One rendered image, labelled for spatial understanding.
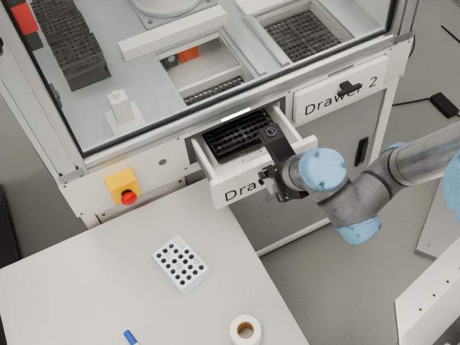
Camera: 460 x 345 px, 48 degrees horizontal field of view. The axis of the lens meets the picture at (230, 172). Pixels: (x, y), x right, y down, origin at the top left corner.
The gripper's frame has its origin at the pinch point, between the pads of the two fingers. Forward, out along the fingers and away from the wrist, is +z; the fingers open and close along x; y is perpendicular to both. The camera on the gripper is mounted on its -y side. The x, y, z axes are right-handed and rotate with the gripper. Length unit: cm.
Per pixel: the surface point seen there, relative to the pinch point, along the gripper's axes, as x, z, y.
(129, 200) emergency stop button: -33.1, 8.9, -6.4
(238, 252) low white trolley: -13.8, 7.4, 16.2
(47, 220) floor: -69, 121, -13
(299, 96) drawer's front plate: 17.7, 8.5, -13.6
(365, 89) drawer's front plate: 39.8, 15.6, -8.6
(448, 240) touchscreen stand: 74, 66, 59
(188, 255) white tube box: -25.6, 6.2, 11.5
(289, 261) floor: 15, 82, 42
